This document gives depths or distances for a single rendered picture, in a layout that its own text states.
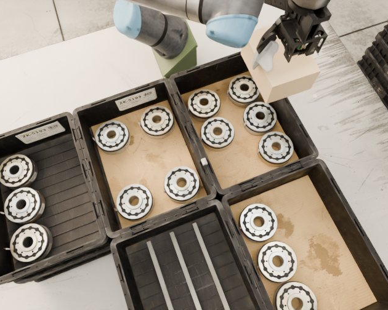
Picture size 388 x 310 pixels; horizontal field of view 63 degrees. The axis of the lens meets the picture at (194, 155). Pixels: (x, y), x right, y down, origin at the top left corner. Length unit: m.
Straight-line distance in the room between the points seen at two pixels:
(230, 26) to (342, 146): 0.79
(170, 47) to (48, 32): 1.54
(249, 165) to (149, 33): 0.52
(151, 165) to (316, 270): 0.55
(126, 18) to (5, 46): 1.67
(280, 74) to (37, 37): 2.07
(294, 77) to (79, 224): 0.70
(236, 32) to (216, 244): 0.58
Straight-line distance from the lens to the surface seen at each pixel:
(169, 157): 0.97
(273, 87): 0.74
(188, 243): 0.91
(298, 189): 0.98
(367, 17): 2.66
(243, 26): 0.53
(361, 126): 1.28
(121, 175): 0.98
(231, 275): 0.91
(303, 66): 0.79
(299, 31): 0.68
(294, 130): 0.97
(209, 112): 1.00
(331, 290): 0.97
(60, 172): 1.05
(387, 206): 1.21
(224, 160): 0.96
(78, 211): 0.99
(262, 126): 0.99
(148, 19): 1.08
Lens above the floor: 1.74
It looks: 69 degrees down
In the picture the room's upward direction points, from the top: 4 degrees counter-clockwise
